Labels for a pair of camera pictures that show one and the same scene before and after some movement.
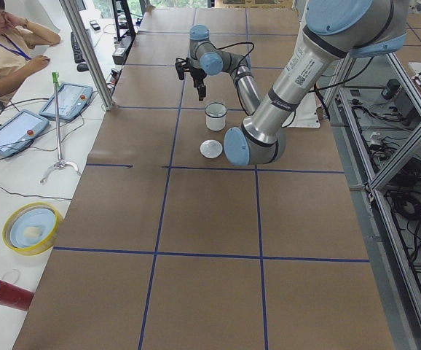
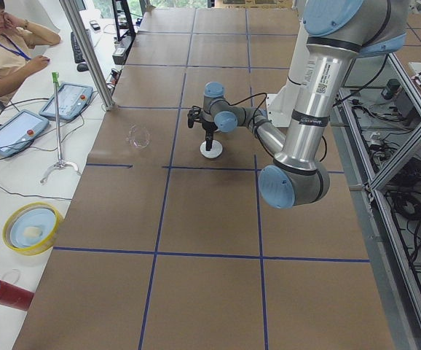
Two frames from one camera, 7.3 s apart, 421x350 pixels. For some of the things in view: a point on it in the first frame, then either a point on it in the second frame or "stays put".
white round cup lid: [211, 149] stays put
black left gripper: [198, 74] → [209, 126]
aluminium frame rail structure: [392, 146] stays put
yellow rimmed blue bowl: [32, 228] stays put
